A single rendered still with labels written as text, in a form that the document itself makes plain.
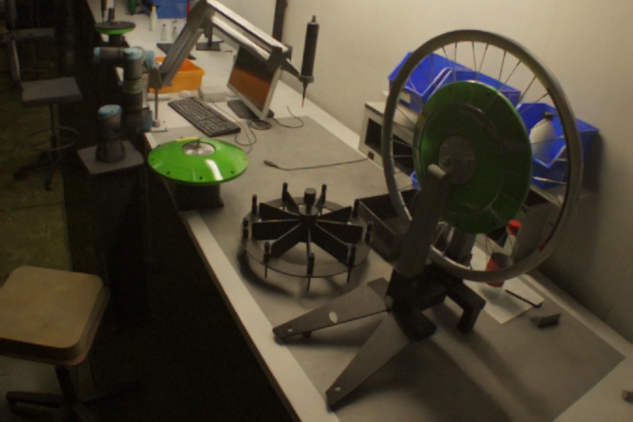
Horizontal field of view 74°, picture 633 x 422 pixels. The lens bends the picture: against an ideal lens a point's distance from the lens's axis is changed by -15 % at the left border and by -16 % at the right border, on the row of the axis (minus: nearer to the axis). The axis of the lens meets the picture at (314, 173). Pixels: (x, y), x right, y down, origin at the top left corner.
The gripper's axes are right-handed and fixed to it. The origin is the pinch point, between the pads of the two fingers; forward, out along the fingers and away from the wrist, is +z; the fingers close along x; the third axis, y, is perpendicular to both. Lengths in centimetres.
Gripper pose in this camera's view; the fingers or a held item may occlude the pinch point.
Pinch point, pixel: (130, 139)
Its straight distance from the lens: 174.2
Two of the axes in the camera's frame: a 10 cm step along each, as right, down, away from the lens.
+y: 6.3, 4.2, -6.5
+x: 7.6, -2.0, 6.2
